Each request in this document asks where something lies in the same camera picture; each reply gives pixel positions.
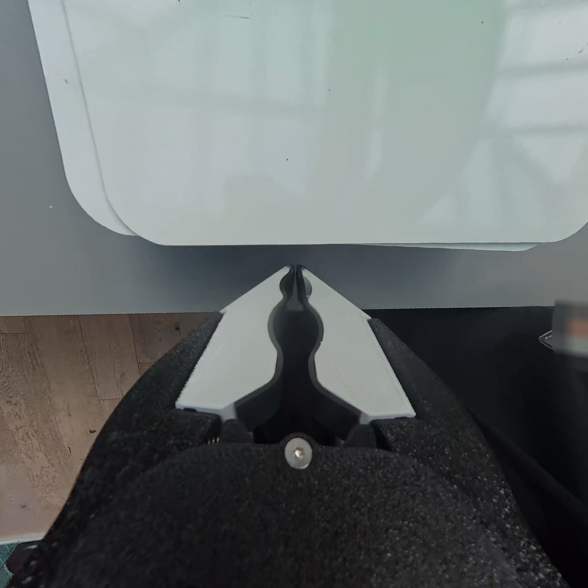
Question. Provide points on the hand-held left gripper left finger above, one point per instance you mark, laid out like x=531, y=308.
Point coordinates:
x=229, y=363

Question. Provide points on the white rounded board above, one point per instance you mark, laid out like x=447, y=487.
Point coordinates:
x=298, y=115
x=71, y=115

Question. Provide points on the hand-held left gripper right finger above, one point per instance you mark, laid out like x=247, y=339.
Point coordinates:
x=363, y=367

